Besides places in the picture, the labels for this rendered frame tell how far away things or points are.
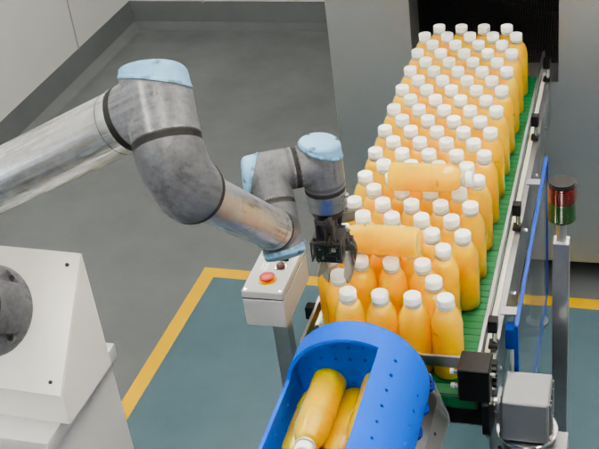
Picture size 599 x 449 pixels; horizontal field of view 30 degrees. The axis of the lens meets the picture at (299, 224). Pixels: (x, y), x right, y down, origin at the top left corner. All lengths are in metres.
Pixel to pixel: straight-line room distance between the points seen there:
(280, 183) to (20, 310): 0.59
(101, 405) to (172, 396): 1.54
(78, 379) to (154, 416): 1.66
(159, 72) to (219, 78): 4.44
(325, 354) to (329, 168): 0.39
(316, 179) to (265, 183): 0.11
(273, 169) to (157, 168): 0.59
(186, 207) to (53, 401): 0.65
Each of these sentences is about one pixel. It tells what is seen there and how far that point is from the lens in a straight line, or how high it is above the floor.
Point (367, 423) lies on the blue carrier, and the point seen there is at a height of 1.21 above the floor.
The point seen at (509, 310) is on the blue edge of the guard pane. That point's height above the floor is 0.92.
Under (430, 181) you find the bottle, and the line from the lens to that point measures 2.80.
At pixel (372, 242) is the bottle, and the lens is 2.58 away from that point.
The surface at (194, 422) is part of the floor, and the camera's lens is 3.92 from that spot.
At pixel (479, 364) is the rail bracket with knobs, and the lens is 2.46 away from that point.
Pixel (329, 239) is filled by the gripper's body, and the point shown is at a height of 1.24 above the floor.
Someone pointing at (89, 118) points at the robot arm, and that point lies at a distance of 1.89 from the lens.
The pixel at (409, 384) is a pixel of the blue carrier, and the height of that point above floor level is 1.16.
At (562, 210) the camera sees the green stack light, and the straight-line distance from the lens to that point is 2.58.
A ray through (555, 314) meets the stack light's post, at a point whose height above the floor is 0.90.
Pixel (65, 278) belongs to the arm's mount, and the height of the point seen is 1.35.
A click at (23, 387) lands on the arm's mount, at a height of 1.18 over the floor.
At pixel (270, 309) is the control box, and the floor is 1.05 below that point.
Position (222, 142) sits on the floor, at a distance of 5.58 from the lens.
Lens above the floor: 2.59
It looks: 32 degrees down
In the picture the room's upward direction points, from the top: 8 degrees counter-clockwise
